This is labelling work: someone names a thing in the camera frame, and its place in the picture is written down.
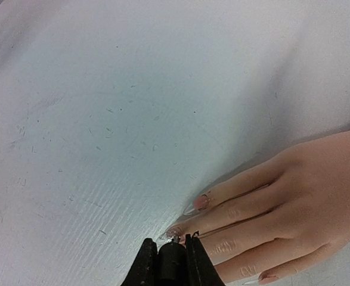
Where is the black nail polish brush cap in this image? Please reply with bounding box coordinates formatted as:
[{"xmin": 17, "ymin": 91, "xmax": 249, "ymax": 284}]
[{"xmin": 157, "ymin": 236, "xmax": 187, "ymax": 286}]

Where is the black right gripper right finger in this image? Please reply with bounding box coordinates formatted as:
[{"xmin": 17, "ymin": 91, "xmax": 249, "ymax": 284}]
[{"xmin": 185, "ymin": 232, "xmax": 225, "ymax": 286}]

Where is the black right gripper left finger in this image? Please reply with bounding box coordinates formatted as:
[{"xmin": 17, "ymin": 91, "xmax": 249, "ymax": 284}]
[{"xmin": 121, "ymin": 238, "xmax": 158, "ymax": 286}]

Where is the mannequin hand with long nails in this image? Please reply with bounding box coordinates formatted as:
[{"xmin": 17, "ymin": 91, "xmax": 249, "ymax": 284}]
[{"xmin": 163, "ymin": 130, "xmax": 350, "ymax": 285}]

